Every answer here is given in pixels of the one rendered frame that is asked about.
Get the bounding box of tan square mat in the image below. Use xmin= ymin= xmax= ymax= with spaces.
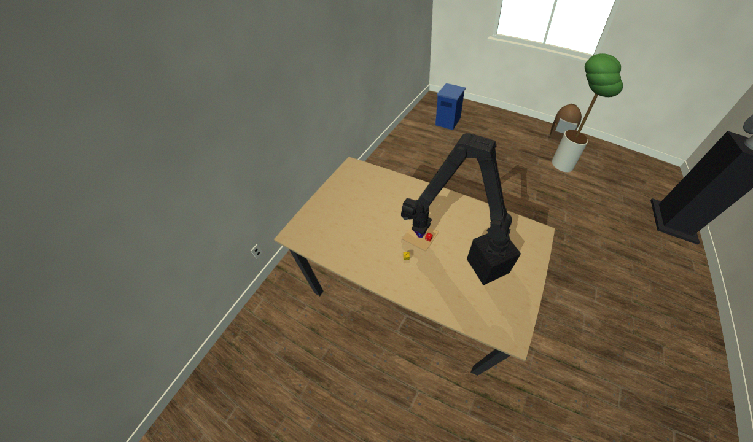
xmin=402 ymin=226 xmax=438 ymax=251

